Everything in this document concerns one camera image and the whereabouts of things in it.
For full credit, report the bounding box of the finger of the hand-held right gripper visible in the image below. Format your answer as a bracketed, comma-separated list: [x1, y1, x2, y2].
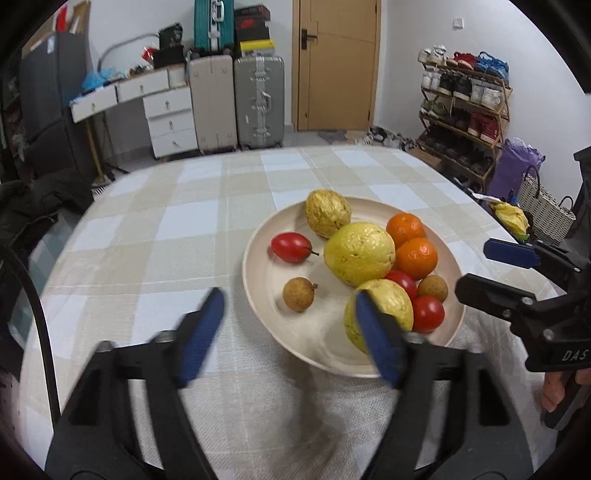
[455, 273, 570, 340]
[483, 237, 578, 278]

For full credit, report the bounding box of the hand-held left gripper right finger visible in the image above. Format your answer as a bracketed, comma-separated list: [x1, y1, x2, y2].
[355, 291, 536, 480]

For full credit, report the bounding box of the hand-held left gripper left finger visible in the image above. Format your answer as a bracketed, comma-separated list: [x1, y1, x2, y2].
[44, 287, 226, 480]

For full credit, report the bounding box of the yellow-green guava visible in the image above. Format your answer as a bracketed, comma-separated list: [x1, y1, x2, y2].
[344, 278, 415, 355]

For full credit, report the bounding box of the brown longan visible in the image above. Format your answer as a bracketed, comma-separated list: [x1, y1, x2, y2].
[283, 277, 319, 313]
[417, 274, 448, 301]

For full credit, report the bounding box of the large yellow guava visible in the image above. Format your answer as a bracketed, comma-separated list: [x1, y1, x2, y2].
[323, 222, 397, 287]

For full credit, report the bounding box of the orange mandarin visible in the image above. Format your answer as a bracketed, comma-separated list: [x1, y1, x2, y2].
[396, 237, 438, 280]
[385, 213, 426, 248]

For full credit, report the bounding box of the cream round plate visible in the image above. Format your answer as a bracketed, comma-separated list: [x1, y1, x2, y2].
[242, 196, 466, 378]

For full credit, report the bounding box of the red tomato with stem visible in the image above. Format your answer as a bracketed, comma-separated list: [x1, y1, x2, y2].
[269, 233, 320, 263]

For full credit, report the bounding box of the golden wrinkled guava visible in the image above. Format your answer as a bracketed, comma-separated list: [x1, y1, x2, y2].
[305, 189, 352, 239]

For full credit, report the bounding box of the person's right hand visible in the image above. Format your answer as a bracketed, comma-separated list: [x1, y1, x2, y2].
[540, 369, 573, 414]

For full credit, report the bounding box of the yellow plastic bag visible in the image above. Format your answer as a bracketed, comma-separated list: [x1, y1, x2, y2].
[489, 200, 530, 241]

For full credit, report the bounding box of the woven basket bag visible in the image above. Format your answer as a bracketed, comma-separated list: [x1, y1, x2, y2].
[516, 165, 577, 246]

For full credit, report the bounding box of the purple bag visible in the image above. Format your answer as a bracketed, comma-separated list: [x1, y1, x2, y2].
[487, 137, 546, 204]

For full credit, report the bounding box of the brown cardboard box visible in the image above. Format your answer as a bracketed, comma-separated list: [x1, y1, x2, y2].
[409, 147, 448, 168]

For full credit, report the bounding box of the loose pile of sneakers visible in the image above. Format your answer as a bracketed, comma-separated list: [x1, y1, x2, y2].
[367, 126, 419, 152]

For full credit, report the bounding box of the wooden shoe rack with shoes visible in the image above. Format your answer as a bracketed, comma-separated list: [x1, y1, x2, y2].
[418, 45, 511, 178]

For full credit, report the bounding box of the black padded jacket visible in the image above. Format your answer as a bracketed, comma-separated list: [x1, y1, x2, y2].
[0, 168, 95, 250]

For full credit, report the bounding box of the white drawer cabinet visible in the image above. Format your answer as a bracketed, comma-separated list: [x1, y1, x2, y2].
[143, 85, 199, 159]

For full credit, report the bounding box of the beige suitcase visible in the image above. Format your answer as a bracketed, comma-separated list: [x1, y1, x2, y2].
[187, 55, 238, 154]

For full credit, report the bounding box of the silver suitcase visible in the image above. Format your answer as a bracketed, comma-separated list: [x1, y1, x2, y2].
[233, 54, 286, 150]

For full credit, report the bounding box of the wooden door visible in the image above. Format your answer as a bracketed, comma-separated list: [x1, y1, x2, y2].
[292, 0, 382, 133]

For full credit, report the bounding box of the white desk with drawers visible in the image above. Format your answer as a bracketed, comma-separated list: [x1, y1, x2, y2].
[70, 68, 190, 123]

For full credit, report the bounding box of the blue plastic bag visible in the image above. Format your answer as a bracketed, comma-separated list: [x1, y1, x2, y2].
[81, 68, 117, 92]

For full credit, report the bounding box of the black storage box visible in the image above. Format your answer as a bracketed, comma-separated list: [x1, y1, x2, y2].
[152, 46, 186, 70]

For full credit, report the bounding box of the dark grey refrigerator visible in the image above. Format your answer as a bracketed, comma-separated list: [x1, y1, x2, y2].
[18, 32, 98, 185]

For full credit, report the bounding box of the black printed bag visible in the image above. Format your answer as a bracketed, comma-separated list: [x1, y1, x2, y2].
[158, 25, 184, 49]

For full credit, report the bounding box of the silver arched pipe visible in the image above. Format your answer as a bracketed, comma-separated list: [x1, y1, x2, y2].
[98, 31, 160, 77]

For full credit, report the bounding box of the teal suitcase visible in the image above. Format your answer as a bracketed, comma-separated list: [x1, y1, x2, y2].
[194, 0, 235, 51]

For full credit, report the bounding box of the dark striped shoe box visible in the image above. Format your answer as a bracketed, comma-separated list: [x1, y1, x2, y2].
[234, 4, 271, 21]

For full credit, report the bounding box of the large cardboard sheet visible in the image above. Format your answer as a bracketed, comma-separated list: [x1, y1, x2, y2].
[22, 18, 58, 56]

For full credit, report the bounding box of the small cardboard box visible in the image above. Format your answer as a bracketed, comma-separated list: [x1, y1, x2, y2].
[68, 0, 92, 35]

